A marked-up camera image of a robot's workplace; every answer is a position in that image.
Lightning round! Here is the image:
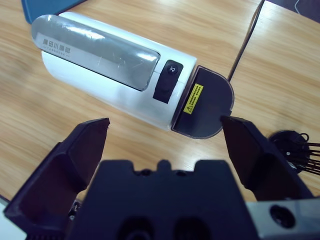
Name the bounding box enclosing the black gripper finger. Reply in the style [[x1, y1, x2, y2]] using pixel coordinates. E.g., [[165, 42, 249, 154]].
[[3, 117, 111, 236], [219, 115, 315, 203]]

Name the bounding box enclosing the silver coffee machine lever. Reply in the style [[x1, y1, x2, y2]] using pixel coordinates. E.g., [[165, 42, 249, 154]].
[[31, 14, 161, 93]]

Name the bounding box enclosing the white capsule coffee machine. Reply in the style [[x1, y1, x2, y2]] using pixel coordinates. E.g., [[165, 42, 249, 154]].
[[31, 11, 198, 132]]

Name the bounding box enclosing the black capsule holder with rods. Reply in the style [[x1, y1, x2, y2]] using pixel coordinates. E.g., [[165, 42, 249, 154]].
[[268, 130, 320, 175]]

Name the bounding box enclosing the clear water tank black lid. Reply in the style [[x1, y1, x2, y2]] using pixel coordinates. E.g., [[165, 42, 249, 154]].
[[171, 65, 236, 140]]

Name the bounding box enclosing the dark blue plastic tray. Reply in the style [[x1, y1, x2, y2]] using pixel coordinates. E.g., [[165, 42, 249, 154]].
[[21, 0, 87, 25]]

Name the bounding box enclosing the black machine power cord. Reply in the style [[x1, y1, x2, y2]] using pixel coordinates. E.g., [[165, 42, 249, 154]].
[[226, 0, 266, 82]]

